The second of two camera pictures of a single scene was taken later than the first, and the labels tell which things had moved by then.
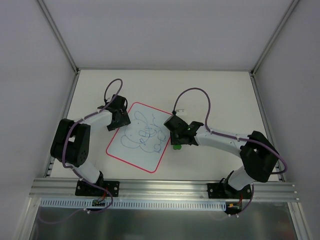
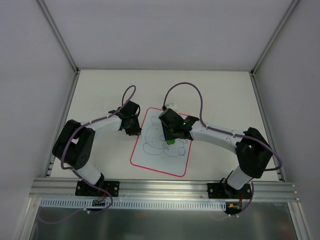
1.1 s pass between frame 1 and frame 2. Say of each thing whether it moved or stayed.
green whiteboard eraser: moved
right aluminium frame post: stayed
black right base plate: stayed
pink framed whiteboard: moved
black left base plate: stayed
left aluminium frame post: stayed
